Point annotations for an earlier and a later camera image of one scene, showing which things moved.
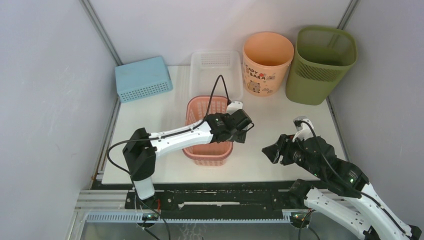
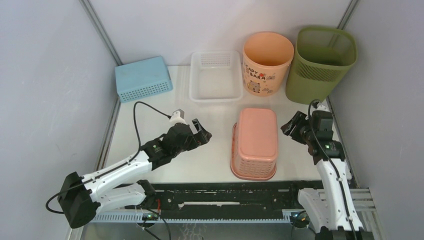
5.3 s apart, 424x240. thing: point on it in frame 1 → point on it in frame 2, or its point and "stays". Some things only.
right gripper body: (293, 152) → (306, 133)
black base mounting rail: (238, 197) stays
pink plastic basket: (197, 109) → (254, 144)
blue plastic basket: (142, 79) stays
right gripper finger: (272, 151) → (294, 125)
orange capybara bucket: (266, 56) stays
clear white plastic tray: (216, 73) stays
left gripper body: (237, 136) → (190, 143)
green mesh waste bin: (323, 57) stays
